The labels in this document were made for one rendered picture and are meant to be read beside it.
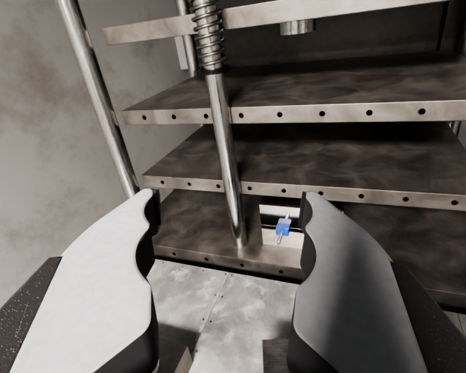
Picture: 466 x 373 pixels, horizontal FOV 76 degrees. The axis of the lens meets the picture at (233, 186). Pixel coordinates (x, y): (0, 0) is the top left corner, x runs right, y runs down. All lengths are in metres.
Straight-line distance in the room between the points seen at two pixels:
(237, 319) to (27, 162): 1.60
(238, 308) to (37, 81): 1.74
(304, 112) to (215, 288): 0.59
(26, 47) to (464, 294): 2.24
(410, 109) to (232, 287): 0.69
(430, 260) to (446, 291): 0.12
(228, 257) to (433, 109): 0.75
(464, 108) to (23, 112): 2.00
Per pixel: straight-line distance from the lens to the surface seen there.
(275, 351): 0.71
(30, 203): 2.16
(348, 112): 0.85
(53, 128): 2.19
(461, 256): 1.19
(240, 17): 0.89
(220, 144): 0.91
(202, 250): 1.14
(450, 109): 0.88
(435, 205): 0.99
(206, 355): 0.86
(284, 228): 1.02
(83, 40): 1.06
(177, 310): 0.96
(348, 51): 1.63
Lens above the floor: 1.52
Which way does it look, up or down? 29 degrees down
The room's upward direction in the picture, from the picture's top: 8 degrees counter-clockwise
